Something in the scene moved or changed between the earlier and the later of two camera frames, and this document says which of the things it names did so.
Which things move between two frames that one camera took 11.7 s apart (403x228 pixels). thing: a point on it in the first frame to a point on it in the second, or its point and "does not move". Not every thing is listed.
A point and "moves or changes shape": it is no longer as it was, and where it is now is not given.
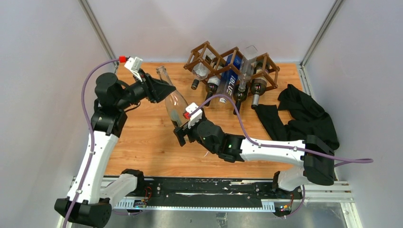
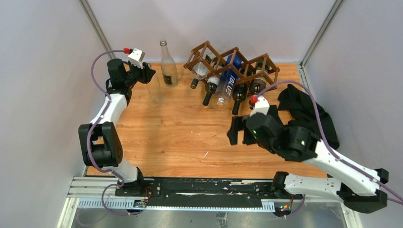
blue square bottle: [229, 79] does not move
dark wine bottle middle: [239, 97] does not move
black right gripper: [180, 135] to [237, 124]
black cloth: [308, 119] does not move
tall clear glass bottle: [247, 65] moves or changes shape
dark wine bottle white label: [212, 83] does not move
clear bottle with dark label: [176, 104] to [169, 71]
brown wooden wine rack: [205, 61] does not move
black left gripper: [155, 90] to [146, 73]
